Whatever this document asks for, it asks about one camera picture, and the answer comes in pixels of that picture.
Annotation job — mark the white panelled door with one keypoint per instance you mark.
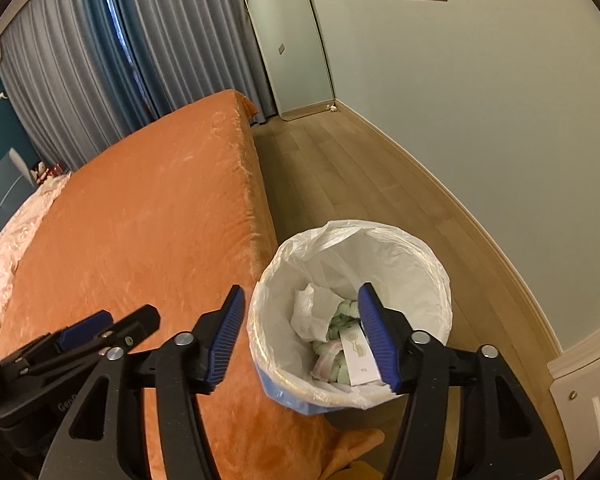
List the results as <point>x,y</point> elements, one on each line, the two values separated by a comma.
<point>590,400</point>

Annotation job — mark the white paper card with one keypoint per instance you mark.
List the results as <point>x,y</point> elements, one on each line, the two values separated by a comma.
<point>359,357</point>

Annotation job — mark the crumpled white plastic bag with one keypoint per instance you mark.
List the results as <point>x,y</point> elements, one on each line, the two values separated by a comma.
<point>307,312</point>

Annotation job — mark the trash bin with white liner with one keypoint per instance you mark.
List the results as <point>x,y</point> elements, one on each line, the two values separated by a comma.
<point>330,260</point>

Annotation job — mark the blue curtain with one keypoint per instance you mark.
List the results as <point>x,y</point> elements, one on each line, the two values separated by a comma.
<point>125,50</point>

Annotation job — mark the red white bedside clutter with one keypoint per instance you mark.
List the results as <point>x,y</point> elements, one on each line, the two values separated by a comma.
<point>46,172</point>

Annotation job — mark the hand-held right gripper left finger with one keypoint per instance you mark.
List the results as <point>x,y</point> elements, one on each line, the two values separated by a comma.
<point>225,335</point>

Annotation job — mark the grey blue padded headboard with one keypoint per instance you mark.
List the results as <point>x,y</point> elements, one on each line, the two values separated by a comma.
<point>2,185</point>

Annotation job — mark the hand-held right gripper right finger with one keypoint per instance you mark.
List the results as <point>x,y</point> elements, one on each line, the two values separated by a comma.
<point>375,337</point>

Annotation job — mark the grey pleated curtain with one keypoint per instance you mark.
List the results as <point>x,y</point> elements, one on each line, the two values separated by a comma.
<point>205,35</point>

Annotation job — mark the pile of green white wrappers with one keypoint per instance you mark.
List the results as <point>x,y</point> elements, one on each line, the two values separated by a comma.
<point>342,310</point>

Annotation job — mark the pink white glossy quilt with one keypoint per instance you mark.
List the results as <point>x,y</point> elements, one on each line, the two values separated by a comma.
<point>15,230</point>

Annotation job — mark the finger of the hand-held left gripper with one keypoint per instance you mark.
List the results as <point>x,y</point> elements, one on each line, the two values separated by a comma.
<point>135,324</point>
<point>82,331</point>

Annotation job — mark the orange bed blanket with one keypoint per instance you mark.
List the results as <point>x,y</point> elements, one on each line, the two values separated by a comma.
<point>155,210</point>

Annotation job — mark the standing floor mirror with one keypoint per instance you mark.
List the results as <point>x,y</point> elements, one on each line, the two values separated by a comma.
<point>290,45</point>

